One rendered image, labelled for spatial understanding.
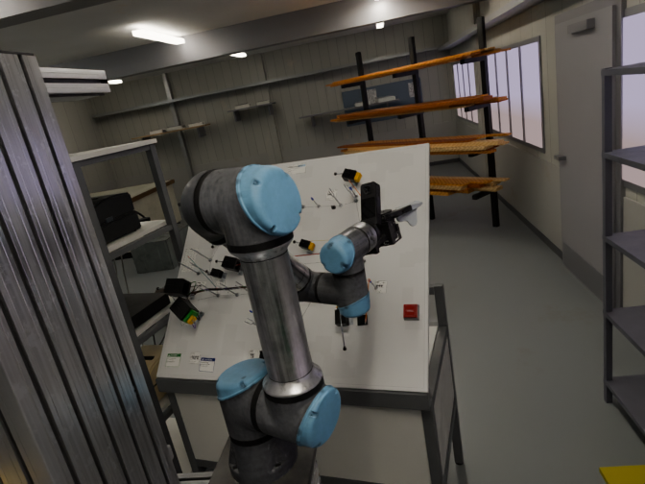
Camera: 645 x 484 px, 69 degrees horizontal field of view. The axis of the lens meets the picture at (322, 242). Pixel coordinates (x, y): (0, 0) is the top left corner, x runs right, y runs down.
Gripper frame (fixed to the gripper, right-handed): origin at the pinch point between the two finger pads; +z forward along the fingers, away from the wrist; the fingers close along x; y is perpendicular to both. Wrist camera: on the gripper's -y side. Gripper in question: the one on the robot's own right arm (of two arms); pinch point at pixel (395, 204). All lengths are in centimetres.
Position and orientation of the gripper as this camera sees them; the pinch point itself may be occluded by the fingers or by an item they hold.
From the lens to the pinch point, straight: 130.5
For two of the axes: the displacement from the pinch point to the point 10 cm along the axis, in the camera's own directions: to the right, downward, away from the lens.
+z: 5.3, -3.4, 7.8
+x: 8.0, -1.1, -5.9
